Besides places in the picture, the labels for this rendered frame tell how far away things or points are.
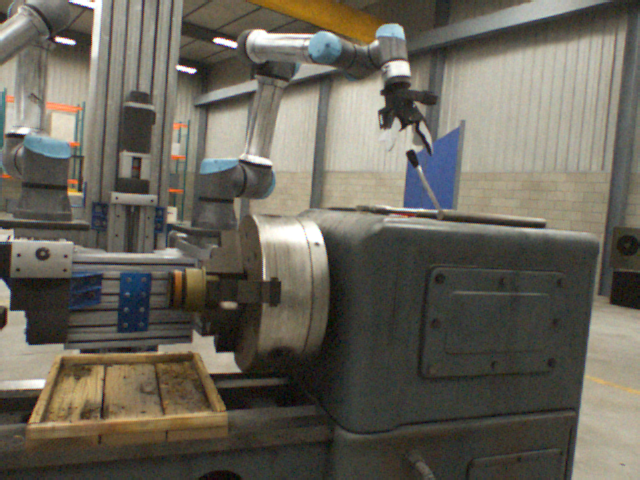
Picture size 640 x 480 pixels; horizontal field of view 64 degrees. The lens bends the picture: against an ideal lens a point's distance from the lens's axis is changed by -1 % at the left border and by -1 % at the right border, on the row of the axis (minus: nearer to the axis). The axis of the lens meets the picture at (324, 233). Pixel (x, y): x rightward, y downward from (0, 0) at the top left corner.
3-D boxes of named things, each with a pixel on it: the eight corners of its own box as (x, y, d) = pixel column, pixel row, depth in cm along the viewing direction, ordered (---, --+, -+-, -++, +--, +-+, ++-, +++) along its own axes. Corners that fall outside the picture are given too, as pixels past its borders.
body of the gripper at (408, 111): (401, 134, 140) (395, 92, 141) (423, 123, 133) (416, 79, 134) (379, 131, 135) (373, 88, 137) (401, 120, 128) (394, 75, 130)
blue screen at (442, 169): (376, 276, 994) (387, 154, 981) (417, 279, 993) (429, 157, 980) (408, 325, 582) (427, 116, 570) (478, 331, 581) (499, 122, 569)
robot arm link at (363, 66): (329, 51, 142) (359, 34, 135) (355, 61, 150) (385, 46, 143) (332, 78, 141) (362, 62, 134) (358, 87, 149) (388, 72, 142)
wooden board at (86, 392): (197, 368, 119) (199, 350, 119) (227, 437, 86) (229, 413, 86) (54, 372, 108) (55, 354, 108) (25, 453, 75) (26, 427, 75)
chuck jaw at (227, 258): (253, 284, 108) (248, 238, 115) (259, 272, 104) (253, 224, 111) (200, 283, 104) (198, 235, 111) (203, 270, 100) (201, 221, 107)
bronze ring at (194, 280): (214, 264, 106) (168, 262, 102) (222, 270, 97) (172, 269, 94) (211, 309, 106) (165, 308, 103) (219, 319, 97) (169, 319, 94)
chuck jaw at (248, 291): (262, 278, 102) (279, 278, 91) (261, 304, 101) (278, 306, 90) (205, 277, 98) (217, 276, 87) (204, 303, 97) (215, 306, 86)
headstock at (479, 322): (462, 349, 156) (475, 221, 154) (595, 412, 112) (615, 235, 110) (273, 355, 134) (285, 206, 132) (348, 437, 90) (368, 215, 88)
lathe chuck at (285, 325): (259, 337, 123) (273, 207, 119) (301, 398, 94) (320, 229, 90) (222, 338, 120) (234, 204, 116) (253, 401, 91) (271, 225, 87)
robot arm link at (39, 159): (31, 182, 135) (34, 131, 134) (12, 181, 143) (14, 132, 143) (76, 186, 144) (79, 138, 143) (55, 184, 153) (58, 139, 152)
